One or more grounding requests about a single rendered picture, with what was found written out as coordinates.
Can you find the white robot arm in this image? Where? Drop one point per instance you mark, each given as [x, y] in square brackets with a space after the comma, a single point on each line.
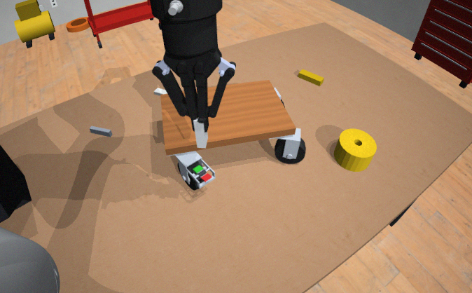
[25, 266]

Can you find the yellow cylinder with centre hole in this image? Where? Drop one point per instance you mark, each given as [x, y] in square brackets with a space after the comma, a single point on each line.
[354, 150]

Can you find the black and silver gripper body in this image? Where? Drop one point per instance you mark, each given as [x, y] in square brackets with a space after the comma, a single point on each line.
[187, 39]

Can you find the yellow rectangular block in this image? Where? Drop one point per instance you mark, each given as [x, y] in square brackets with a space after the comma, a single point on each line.
[312, 78]

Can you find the grey rectangular bar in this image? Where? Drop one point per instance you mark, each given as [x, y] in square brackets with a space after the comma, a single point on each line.
[100, 131]

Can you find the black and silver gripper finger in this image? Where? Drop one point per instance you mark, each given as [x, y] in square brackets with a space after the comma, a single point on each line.
[226, 71]
[185, 105]

